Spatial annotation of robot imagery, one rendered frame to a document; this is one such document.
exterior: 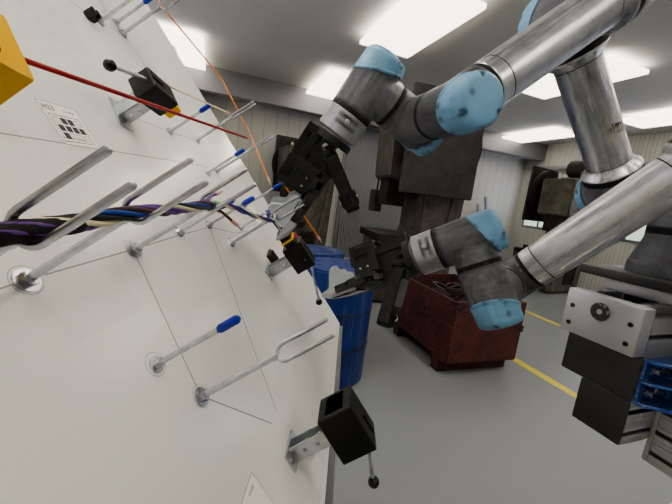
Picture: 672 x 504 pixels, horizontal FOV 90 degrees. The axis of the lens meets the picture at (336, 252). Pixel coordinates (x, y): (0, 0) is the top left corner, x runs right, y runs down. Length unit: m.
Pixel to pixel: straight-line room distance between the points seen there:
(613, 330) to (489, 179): 8.26
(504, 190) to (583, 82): 8.48
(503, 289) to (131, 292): 0.50
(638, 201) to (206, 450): 0.66
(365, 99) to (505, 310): 0.40
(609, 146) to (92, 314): 0.94
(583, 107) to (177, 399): 0.88
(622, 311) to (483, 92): 0.49
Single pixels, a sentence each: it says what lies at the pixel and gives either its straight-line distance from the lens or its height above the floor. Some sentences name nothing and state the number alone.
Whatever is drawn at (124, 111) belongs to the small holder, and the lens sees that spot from 0.55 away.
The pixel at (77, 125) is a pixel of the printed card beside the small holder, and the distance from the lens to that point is 0.47.
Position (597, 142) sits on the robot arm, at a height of 1.42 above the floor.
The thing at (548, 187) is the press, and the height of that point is 1.83.
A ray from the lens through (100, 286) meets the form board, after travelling 0.34.
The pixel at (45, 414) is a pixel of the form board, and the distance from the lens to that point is 0.27.
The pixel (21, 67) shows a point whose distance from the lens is 0.26.
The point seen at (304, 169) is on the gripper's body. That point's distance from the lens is 0.59.
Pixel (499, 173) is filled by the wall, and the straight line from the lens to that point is 9.19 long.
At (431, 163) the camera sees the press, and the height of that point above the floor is 1.71.
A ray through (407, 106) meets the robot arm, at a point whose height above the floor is 1.40.
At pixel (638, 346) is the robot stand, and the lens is 0.81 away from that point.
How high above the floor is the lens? 1.25
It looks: 9 degrees down
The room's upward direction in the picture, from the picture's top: 7 degrees clockwise
